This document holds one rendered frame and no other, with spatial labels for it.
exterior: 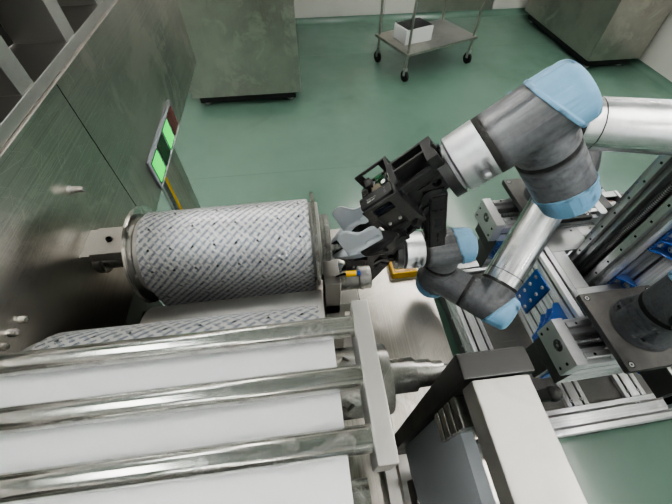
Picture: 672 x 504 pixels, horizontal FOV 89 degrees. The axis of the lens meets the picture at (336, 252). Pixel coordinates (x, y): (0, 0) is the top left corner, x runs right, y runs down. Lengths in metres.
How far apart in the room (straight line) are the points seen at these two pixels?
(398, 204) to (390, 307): 0.48
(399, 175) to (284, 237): 0.18
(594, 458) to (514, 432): 1.75
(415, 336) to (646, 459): 1.44
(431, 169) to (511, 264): 0.41
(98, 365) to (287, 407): 0.13
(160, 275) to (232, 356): 0.29
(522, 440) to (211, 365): 0.20
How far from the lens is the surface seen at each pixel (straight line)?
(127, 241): 0.54
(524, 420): 0.26
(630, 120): 0.64
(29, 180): 0.54
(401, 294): 0.90
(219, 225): 0.50
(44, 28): 0.71
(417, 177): 0.44
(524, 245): 0.80
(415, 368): 0.34
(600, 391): 1.86
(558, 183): 0.49
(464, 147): 0.43
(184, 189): 1.55
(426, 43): 3.95
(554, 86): 0.44
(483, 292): 0.78
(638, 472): 2.09
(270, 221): 0.49
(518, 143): 0.44
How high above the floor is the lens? 1.67
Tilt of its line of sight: 53 degrees down
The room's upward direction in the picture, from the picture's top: straight up
